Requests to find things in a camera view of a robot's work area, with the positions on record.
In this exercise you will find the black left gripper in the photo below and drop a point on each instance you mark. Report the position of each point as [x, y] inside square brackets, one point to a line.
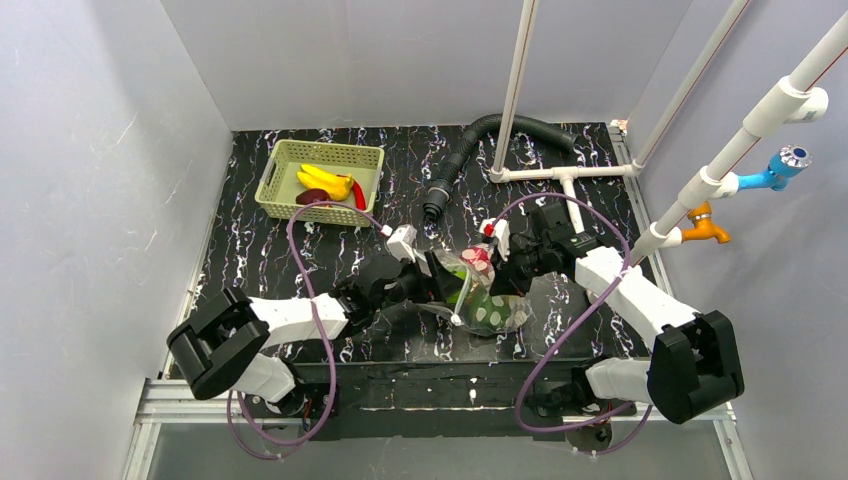
[431, 285]

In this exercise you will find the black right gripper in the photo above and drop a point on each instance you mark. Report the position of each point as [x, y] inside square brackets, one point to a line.
[502, 266]

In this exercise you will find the clear zip top bag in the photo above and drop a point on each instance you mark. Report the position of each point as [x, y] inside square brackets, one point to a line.
[481, 286]

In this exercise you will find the dark green bell pepper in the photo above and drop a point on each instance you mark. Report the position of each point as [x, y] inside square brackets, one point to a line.
[487, 316]

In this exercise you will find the red fake chili pepper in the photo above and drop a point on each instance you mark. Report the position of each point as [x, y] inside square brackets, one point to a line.
[359, 196]

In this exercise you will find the yellow fake banana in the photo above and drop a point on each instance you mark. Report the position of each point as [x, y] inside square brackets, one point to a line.
[338, 186]

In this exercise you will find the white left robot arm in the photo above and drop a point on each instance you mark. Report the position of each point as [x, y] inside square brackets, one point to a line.
[220, 346]

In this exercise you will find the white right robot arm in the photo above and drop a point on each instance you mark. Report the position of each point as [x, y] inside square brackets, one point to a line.
[694, 365]

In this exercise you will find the orange tap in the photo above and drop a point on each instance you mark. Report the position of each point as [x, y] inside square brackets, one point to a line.
[703, 227]

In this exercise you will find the green plastic basket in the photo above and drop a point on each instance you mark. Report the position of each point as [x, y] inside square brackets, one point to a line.
[279, 184]

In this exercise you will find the blue tap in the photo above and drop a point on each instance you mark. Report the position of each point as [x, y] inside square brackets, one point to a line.
[787, 163]

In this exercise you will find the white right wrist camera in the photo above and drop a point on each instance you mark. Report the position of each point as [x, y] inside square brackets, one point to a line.
[496, 232]

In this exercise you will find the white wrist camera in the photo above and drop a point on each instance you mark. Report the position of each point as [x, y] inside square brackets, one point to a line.
[496, 232]
[400, 242]

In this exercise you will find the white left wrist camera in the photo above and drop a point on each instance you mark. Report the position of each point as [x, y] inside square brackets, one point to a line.
[400, 242]

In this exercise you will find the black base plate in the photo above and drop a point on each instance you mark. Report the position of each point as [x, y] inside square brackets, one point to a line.
[425, 399]

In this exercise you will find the white PVC pipe frame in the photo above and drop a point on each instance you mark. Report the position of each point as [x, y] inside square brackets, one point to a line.
[795, 98]

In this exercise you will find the aluminium frame rail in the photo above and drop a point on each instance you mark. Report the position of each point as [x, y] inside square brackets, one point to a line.
[178, 437]

